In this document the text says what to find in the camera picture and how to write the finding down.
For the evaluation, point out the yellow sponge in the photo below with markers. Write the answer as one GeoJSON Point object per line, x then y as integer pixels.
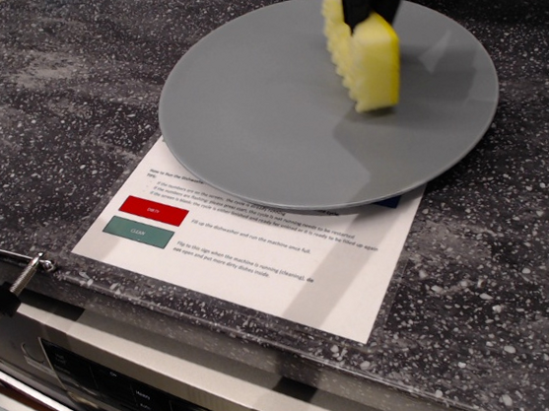
{"type": "Point", "coordinates": [366, 57]}

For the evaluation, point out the grey round plate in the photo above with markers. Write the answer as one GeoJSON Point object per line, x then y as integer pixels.
{"type": "Point", "coordinates": [257, 110]}

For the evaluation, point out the laminated white instruction sheet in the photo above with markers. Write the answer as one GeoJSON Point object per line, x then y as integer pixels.
{"type": "Point", "coordinates": [326, 270]}

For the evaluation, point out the stainless steel dishwasher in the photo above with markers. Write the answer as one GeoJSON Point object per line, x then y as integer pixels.
{"type": "Point", "coordinates": [90, 362]}

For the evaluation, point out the metal clamp screw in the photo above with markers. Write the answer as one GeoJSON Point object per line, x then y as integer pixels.
{"type": "Point", "coordinates": [10, 291]}

